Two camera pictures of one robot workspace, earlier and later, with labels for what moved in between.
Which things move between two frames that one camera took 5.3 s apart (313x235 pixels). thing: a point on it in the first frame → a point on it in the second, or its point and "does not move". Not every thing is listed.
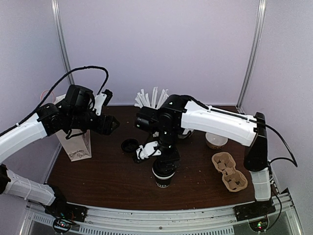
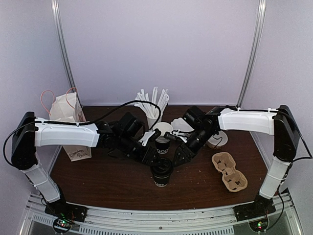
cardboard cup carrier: x=224 y=163 does not move
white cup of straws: x=142 y=99 does not move
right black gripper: x=174 y=156 → x=184 y=151
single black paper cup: x=162 y=177 does not move
